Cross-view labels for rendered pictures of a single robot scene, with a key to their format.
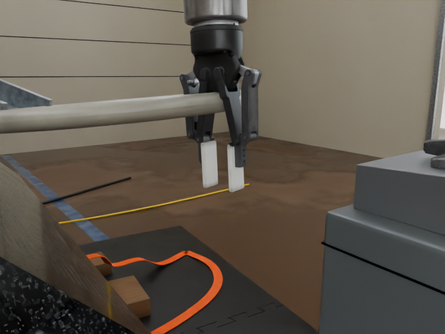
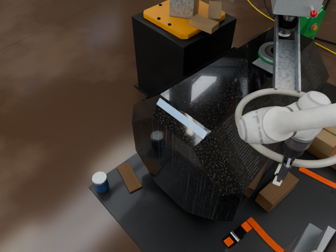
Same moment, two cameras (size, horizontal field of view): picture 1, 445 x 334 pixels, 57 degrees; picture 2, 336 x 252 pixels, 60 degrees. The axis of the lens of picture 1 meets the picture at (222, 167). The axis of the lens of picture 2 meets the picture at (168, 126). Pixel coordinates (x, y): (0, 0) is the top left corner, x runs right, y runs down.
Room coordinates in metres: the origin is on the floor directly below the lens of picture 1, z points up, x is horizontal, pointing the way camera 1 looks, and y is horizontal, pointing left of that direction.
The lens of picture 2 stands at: (0.02, -0.51, 1.91)
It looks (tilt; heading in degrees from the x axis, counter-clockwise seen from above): 49 degrees down; 77
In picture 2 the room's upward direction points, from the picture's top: straight up
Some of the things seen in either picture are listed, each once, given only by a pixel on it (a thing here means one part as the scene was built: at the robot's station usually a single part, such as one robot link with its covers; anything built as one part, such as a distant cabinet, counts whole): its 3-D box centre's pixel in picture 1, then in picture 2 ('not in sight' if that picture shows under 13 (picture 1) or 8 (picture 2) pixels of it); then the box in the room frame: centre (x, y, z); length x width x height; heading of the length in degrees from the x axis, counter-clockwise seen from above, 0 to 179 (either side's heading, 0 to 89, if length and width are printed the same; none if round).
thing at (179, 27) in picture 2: not in sight; (184, 14); (0.65, 1.59, 0.76); 0.49 x 0.49 x 0.05; 30
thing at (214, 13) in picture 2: not in sight; (215, 10); (0.88, 1.52, 0.80); 0.20 x 0.10 x 0.05; 70
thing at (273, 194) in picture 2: not in sight; (277, 190); (1.00, 0.30, 0.07); 0.30 x 0.12 x 0.12; 26
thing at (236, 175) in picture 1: (236, 166); (278, 179); (0.59, -0.02, 0.89); 0.03 x 0.01 x 0.07; 142
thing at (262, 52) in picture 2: not in sight; (277, 52); (1.00, 0.78, 0.89); 0.21 x 0.21 x 0.01
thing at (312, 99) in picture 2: not in sight; (306, 115); (0.60, 0.01, 1.23); 0.13 x 0.11 x 0.16; 0
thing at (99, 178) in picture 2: not in sight; (100, 182); (-0.20, 0.65, 0.08); 0.10 x 0.10 x 0.13
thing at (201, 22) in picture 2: not in sight; (203, 23); (0.73, 1.35, 0.81); 0.20 x 0.10 x 0.05; 128
